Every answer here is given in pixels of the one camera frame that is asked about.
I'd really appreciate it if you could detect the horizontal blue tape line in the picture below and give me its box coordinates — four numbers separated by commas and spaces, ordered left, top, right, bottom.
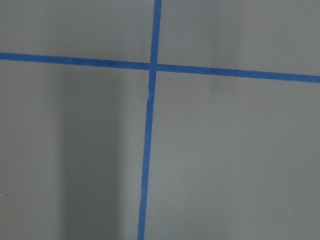
0, 52, 320, 84

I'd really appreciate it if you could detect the vertical blue tape line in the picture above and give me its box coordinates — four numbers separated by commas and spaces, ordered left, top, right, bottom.
137, 0, 162, 240

